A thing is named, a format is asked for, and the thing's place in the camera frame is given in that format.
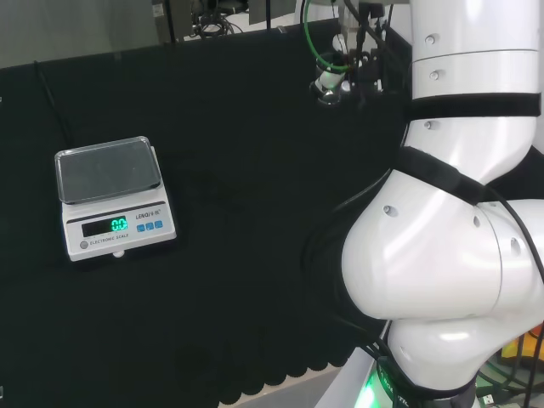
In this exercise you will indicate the black bench cloth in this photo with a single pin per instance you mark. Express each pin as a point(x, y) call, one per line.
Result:
point(238, 178)

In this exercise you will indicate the white electronic balance steel pan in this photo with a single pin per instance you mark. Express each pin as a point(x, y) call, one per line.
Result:
point(115, 208)

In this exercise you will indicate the yellow stop button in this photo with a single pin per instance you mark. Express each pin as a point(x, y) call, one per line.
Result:
point(525, 342)

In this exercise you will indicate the clear glass beaker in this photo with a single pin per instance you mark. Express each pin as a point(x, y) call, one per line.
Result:
point(329, 98)

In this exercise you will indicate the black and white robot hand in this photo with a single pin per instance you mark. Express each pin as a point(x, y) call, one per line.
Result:
point(370, 70)

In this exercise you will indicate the black tripod pole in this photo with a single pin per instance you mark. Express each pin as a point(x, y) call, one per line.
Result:
point(171, 19)

